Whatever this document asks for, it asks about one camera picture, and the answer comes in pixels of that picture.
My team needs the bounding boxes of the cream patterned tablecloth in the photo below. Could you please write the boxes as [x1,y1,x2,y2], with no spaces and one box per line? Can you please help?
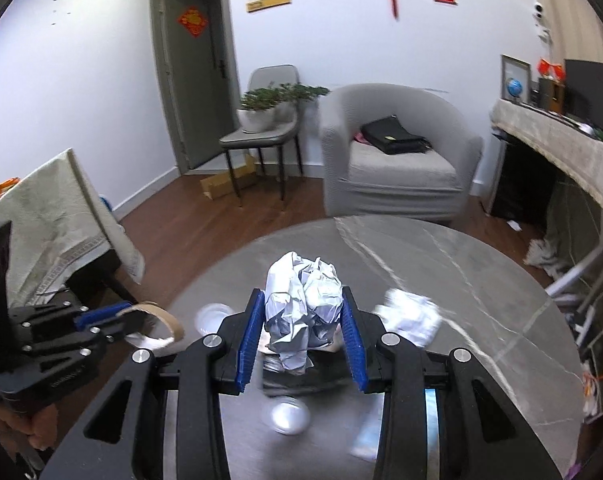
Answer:
[0,148,147,311]

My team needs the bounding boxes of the grey door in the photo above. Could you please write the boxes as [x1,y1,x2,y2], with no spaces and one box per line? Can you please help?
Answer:
[150,0,238,177]

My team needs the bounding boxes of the white security camera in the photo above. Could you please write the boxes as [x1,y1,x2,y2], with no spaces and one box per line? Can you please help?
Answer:
[531,0,553,39]

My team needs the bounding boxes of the white sofa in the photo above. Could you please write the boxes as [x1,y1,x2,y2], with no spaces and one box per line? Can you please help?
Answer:
[320,83,484,226]

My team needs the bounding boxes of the black cabinet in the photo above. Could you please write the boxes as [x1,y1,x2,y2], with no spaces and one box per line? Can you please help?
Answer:
[488,131,558,227]

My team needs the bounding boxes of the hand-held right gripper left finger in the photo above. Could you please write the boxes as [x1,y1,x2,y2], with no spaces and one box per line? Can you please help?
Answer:
[42,287,268,480]

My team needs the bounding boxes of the crumpled white paper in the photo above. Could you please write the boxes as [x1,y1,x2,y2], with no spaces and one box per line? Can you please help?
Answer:
[375,289,443,349]

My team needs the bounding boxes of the brown desk box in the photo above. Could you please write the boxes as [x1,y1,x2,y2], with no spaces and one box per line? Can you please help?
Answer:
[538,78,565,111]

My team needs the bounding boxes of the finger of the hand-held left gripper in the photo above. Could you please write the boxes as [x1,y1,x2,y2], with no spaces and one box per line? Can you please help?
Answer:
[26,326,128,362]
[9,300,136,335]

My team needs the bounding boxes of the black bag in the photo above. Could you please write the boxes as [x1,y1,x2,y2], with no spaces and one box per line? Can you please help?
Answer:
[360,115,433,156]

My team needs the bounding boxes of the red diamond door decoration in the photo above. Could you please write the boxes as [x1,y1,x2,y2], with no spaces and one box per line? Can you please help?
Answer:
[178,6,209,39]

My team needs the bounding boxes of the potted plant in white pot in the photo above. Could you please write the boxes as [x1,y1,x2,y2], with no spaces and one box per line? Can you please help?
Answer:
[274,81,331,124]
[237,85,282,134]

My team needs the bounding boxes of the orange packet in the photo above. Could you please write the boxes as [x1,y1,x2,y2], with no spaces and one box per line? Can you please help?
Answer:
[0,177,22,204]

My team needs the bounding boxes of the brown cardboard tape roll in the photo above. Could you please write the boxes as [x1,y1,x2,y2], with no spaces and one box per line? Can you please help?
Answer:
[123,301,186,354]

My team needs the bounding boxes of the red desk decoration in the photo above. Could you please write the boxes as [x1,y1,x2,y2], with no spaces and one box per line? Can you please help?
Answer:
[538,58,565,81]

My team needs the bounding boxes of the picture frame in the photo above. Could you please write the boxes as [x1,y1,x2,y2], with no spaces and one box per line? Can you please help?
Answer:
[500,54,533,104]

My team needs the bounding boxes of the black monitor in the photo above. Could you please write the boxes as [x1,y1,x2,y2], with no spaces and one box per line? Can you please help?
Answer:
[563,58,603,125]

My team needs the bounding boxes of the white metal rack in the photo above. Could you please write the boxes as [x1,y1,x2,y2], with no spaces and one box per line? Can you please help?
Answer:
[545,207,603,346]

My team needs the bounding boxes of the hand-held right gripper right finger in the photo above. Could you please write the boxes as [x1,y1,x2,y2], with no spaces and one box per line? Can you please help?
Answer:
[340,286,568,480]

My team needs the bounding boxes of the grey side table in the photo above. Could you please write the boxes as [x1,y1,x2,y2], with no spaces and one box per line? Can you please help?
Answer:
[218,64,305,207]

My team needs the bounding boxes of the flat cardboard box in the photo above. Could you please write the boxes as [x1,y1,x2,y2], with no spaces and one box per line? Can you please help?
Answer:
[200,154,258,201]

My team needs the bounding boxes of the person's left hand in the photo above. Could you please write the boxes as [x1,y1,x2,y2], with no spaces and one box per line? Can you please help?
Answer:
[0,401,59,452]

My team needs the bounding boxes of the grey desk cloth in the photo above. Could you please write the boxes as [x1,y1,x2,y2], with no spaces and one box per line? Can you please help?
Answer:
[490,98,603,233]

